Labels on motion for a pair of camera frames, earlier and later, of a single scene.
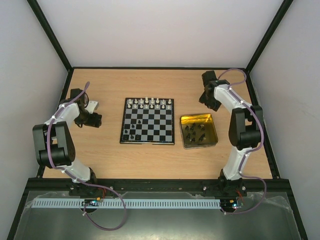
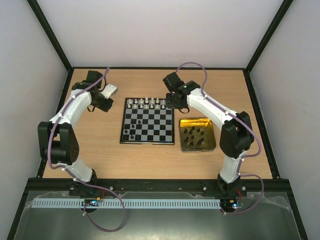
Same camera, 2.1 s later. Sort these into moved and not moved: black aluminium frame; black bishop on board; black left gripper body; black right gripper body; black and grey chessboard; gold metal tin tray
Moved: gold metal tin tray; black left gripper body; black right gripper body
Not moved: black and grey chessboard; black bishop on board; black aluminium frame
